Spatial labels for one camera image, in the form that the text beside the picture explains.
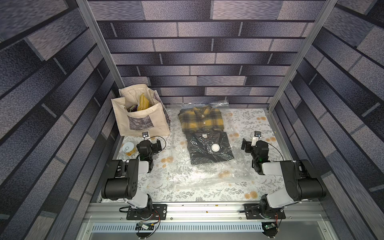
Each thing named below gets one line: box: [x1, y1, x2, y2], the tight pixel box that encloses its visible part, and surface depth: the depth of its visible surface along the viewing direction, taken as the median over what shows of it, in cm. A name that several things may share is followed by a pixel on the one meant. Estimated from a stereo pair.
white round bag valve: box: [211, 143, 220, 152], surface depth 97 cm
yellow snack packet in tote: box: [138, 93, 150, 111], surface depth 96 cm
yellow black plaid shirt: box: [177, 105, 225, 132], surface depth 111 cm
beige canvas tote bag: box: [111, 84, 171, 137], surface depth 95 cm
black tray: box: [185, 130, 235, 165], surface depth 97 cm
